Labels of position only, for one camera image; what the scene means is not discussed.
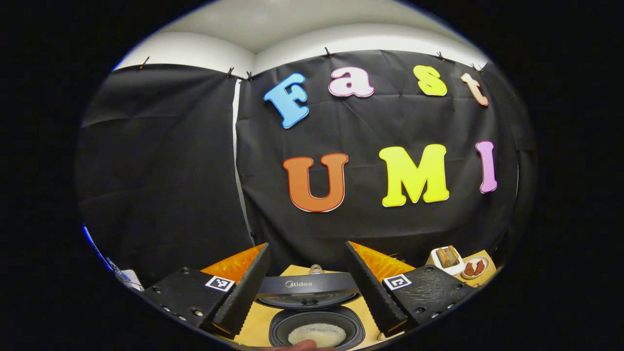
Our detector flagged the dark grey rice cooker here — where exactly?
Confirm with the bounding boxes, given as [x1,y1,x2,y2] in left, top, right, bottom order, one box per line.
[255,272,366,351]

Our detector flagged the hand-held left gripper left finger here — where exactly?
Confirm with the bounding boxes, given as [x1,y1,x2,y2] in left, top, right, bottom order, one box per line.
[139,242,272,340]

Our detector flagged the black backdrop cloth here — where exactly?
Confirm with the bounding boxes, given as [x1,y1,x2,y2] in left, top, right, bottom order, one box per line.
[76,49,537,288]

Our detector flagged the white round plate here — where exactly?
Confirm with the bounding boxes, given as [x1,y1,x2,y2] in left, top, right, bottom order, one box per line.
[460,256,490,280]

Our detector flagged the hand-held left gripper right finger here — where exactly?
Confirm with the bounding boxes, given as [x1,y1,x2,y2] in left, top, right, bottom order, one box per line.
[345,241,477,338]

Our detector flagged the white desk items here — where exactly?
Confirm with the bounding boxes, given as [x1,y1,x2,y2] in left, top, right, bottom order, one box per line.
[111,266,145,292]

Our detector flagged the white toaster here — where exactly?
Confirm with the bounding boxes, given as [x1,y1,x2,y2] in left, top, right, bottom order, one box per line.
[426,245,466,276]

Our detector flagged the white rice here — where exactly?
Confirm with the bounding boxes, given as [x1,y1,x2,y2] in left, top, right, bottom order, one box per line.
[287,323,347,348]

